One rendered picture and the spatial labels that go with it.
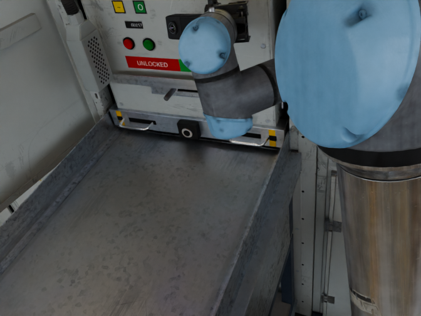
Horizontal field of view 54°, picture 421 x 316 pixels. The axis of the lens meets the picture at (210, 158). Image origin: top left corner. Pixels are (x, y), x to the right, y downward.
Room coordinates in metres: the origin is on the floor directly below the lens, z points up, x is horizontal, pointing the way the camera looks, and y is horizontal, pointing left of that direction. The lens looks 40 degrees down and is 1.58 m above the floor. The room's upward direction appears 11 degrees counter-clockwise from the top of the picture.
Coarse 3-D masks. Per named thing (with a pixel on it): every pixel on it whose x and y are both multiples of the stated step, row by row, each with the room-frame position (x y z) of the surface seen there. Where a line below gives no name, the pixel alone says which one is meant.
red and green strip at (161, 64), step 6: (132, 60) 1.03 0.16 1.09; (138, 60) 1.03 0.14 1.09; (144, 60) 1.02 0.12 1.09; (150, 60) 1.01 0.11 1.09; (156, 60) 1.00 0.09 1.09; (162, 60) 0.99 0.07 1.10; (168, 60) 0.98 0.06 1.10; (174, 60) 0.97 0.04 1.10; (180, 60) 0.96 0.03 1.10; (132, 66) 1.04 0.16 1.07; (138, 66) 1.03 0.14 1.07; (144, 66) 1.02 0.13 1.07; (150, 66) 1.01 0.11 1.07; (156, 66) 1.00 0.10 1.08; (162, 66) 0.99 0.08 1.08; (168, 66) 0.98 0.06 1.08; (174, 66) 0.97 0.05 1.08; (180, 66) 0.97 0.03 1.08; (186, 66) 0.96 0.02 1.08
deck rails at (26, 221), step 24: (96, 144) 1.01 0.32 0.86; (288, 144) 0.83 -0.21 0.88; (72, 168) 0.90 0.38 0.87; (48, 192) 0.81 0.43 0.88; (264, 192) 0.64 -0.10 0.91; (24, 216) 0.74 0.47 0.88; (48, 216) 0.75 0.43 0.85; (264, 216) 0.62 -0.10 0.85; (0, 240) 0.67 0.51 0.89; (24, 240) 0.69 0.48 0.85; (240, 240) 0.57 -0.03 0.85; (0, 264) 0.63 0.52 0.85; (240, 264) 0.48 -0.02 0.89; (216, 312) 0.38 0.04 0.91
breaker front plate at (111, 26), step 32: (96, 0) 1.06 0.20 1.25; (128, 0) 1.02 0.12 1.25; (160, 0) 0.97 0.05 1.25; (192, 0) 0.93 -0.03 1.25; (224, 0) 0.90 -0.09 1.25; (256, 0) 0.86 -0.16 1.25; (128, 32) 1.03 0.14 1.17; (160, 32) 0.98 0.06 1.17; (256, 32) 0.86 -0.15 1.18; (256, 64) 0.87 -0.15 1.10; (128, 96) 1.06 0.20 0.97; (160, 96) 1.01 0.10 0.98; (192, 96) 0.96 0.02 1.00
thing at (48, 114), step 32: (0, 0) 1.05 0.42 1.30; (32, 0) 1.11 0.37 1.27; (0, 32) 1.00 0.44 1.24; (32, 32) 1.06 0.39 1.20; (64, 32) 1.12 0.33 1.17; (0, 64) 0.99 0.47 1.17; (32, 64) 1.05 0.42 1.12; (64, 64) 1.12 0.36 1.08; (0, 96) 0.96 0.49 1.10; (32, 96) 1.02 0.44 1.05; (64, 96) 1.09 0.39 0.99; (0, 128) 0.93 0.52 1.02; (32, 128) 0.99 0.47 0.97; (64, 128) 1.06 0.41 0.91; (0, 160) 0.90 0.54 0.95; (32, 160) 0.95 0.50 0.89; (0, 192) 0.86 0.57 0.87
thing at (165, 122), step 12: (120, 108) 1.08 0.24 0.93; (132, 120) 1.05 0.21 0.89; (144, 120) 1.03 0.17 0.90; (156, 120) 1.01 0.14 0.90; (168, 120) 0.99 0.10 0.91; (192, 120) 0.95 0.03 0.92; (204, 120) 0.93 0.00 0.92; (288, 120) 0.87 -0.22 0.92; (204, 132) 0.94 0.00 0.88; (252, 132) 0.87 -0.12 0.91; (276, 132) 0.84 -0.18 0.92; (276, 144) 0.84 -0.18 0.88
